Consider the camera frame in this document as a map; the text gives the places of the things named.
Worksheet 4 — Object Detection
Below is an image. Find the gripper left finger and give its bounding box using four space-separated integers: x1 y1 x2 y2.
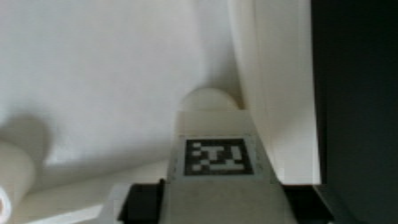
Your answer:
101 180 165 224

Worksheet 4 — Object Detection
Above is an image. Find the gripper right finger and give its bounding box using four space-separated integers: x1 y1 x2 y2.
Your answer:
282 185 337 224

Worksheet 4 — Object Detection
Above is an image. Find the white leg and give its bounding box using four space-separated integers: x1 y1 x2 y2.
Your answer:
159 88 298 224

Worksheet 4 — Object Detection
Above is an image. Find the white square tabletop tray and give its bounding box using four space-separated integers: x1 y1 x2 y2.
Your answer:
0 0 321 224

